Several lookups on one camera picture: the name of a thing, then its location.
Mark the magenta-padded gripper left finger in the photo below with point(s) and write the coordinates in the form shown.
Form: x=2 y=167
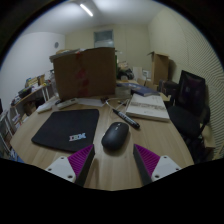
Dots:
x=62 y=167

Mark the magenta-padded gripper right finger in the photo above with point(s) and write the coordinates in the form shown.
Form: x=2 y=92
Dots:
x=164 y=166

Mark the black computer mouse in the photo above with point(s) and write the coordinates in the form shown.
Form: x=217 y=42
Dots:
x=115 y=135

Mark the black mouse pad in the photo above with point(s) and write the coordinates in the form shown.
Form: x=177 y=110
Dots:
x=65 y=128

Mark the black office chair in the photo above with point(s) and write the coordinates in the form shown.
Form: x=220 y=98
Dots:
x=188 y=116

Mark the black marker pen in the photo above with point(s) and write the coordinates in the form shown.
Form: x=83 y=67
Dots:
x=126 y=118

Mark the flat white remote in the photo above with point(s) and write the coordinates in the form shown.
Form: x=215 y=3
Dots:
x=45 y=108

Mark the thick white book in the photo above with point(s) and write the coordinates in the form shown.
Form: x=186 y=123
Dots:
x=146 y=106

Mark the white paper sheet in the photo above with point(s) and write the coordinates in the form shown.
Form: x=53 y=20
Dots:
x=90 y=102

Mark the cluttered shelf unit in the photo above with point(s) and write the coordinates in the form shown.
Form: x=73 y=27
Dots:
x=23 y=100

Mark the blue book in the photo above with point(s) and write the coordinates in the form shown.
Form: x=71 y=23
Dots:
x=141 y=89

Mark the clear plastic container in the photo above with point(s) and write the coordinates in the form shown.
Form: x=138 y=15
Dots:
x=122 y=92

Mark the large brown cardboard box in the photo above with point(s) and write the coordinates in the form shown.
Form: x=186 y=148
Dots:
x=85 y=73

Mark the tall open cardboard box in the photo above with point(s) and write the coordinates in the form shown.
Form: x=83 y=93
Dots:
x=160 y=68

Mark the frosted glass door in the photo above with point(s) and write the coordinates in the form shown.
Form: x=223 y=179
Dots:
x=103 y=38

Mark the ceiling light tube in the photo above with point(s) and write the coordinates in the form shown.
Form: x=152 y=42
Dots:
x=86 y=9

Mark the round wall clock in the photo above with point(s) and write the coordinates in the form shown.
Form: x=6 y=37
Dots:
x=56 y=45

